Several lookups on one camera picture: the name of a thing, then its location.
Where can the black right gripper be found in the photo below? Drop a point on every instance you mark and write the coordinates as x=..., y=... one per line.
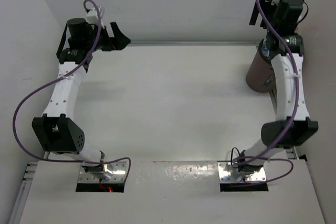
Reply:
x=265, y=3

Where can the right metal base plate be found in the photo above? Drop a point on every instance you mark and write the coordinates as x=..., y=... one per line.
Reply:
x=229, y=175

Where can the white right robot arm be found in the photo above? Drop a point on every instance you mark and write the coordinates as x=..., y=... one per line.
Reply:
x=293, y=125

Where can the blue label clear bottle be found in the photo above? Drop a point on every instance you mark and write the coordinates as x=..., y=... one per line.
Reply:
x=264, y=49

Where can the metal base plate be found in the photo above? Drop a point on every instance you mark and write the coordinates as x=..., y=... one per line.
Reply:
x=114, y=173
x=229, y=175

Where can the brown bin black rim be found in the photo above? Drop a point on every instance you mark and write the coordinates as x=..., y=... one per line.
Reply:
x=260, y=76

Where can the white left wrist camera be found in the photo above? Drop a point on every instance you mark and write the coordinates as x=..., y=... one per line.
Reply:
x=92, y=16

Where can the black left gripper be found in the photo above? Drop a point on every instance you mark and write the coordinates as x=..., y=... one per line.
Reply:
x=118, y=42

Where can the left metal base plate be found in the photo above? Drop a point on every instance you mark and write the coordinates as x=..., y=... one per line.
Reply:
x=114, y=173

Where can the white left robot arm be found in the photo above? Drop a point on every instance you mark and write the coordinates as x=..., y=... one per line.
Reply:
x=55, y=129

